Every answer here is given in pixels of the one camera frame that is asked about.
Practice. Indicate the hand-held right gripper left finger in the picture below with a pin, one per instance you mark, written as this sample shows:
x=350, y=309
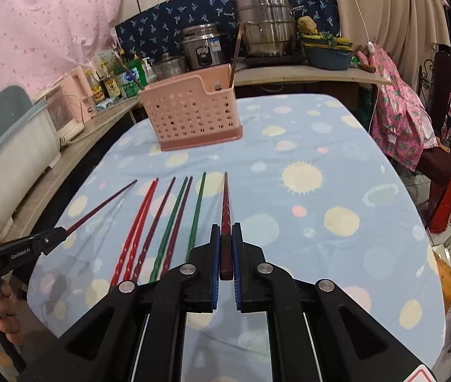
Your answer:
x=214, y=274

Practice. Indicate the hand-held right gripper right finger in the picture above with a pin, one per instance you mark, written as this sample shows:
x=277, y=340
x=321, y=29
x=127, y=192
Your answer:
x=238, y=274

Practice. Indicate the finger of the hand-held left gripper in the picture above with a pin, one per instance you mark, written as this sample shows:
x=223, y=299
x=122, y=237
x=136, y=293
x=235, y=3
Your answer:
x=52, y=238

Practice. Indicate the dark maroon chopstick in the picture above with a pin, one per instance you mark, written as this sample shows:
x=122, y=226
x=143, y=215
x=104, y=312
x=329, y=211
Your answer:
x=102, y=205

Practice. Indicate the dark red chopstick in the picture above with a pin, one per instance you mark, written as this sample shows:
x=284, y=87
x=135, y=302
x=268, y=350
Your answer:
x=225, y=215

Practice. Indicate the green chopstick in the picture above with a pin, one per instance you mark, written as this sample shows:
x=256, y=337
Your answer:
x=197, y=215
x=168, y=229

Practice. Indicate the pink perforated utensil holder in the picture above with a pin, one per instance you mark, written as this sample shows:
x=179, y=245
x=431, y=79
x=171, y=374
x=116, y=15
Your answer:
x=189, y=111

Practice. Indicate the white container with blue lid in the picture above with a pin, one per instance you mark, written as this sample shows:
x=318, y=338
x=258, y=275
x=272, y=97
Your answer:
x=10, y=147

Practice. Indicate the white blender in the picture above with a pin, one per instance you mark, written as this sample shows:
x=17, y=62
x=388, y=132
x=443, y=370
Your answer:
x=61, y=117

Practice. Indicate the blue wipes packet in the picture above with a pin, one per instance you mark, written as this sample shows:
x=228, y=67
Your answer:
x=106, y=105

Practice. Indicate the blue dotted tablecloth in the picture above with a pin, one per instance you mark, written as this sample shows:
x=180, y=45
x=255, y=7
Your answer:
x=329, y=159

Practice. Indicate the pink electric kettle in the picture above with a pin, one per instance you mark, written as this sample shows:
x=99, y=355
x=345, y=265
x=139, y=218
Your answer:
x=76, y=91

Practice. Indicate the red label vinegar bottle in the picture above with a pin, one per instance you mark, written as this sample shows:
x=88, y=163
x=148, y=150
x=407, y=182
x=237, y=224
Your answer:
x=91, y=84

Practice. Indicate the dark soy sauce bottle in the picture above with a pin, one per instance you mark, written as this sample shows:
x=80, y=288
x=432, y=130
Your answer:
x=111, y=85

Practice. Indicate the white carton box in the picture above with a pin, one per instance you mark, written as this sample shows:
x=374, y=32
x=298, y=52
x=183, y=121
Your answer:
x=104, y=59

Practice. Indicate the pump dispenser bottle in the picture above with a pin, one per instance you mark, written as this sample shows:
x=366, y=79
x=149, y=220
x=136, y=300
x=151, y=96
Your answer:
x=146, y=70

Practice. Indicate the small pot with glass lid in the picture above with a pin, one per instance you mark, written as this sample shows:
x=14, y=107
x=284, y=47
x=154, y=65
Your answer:
x=169, y=67

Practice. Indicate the pink dotted cloth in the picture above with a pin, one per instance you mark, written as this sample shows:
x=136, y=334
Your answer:
x=42, y=20

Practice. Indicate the silver rice cooker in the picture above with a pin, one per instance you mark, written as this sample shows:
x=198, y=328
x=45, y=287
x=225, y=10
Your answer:
x=205, y=47

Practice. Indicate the pink pineapple print garment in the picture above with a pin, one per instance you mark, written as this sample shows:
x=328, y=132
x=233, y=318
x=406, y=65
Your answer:
x=400, y=111

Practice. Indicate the blue plastic basin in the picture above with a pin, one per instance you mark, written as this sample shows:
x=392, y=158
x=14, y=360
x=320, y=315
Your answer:
x=327, y=59

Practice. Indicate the navy printed cloth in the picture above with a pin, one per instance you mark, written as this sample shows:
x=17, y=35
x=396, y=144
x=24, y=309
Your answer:
x=158, y=28

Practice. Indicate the yellow-green bowl with vegetables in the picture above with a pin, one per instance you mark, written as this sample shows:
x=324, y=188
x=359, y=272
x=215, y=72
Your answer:
x=325, y=41

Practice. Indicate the stainless steel steamer pot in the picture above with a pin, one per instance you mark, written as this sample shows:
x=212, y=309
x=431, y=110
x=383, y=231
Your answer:
x=265, y=24

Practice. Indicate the brown loofah sponge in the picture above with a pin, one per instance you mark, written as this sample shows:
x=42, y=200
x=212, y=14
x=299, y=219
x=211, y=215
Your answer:
x=308, y=24

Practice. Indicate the black metal chair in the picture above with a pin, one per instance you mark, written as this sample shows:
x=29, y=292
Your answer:
x=444, y=71

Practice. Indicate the beige curtain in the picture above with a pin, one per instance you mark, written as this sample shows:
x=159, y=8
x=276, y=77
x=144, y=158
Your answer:
x=400, y=8

